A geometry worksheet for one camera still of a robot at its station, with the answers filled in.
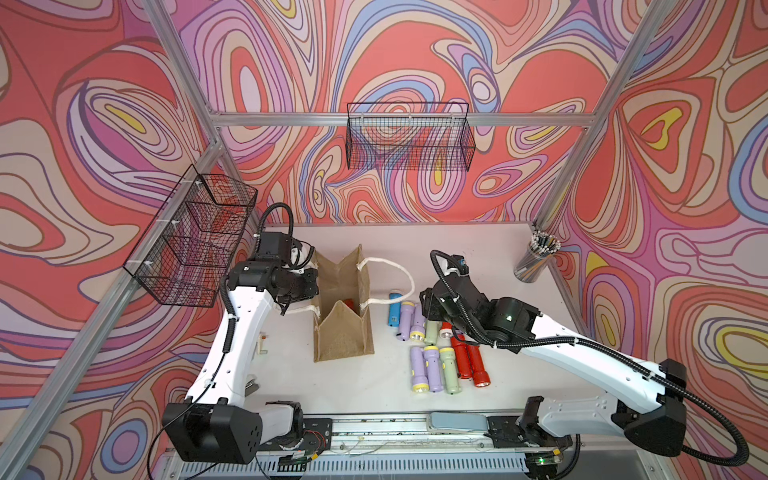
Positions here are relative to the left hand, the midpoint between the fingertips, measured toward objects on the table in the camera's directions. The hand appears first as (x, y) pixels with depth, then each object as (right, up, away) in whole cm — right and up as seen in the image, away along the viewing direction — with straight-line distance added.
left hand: (320, 287), depth 76 cm
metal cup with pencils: (+65, +10, +14) cm, 67 cm away
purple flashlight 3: (+26, -24, +5) cm, 36 cm away
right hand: (+28, -4, -4) cm, 28 cm away
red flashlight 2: (+39, -20, +8) cm, 44 cm away
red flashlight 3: (+43, -25, +4) cm, 50 cm away
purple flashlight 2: (+26, -14, +12) cm, 32 cm away
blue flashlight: (+20, -11, +16) cm, 27 cm away
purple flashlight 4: (+30, -20, +7) cm, 37 cm away
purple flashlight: (+23, -10, +14) cm, 28 cm away
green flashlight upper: (+30, -16, +11) cm, 36 cm away
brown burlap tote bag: (+6, -10, 0) cm, 12 cm away
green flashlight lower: (+35, -24, +4) cm, 42 cm away
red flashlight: (+6, -6, +15) cm, 17 cm away
